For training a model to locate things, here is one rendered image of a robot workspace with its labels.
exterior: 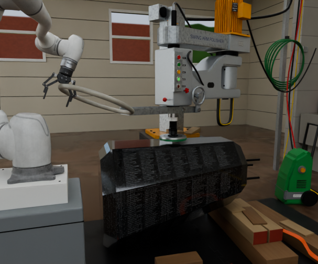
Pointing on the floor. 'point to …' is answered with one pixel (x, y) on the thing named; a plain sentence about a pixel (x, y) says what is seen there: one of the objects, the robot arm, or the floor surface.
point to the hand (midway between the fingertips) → (55, 101)
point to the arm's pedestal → (37, 233)
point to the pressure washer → (297, 175)
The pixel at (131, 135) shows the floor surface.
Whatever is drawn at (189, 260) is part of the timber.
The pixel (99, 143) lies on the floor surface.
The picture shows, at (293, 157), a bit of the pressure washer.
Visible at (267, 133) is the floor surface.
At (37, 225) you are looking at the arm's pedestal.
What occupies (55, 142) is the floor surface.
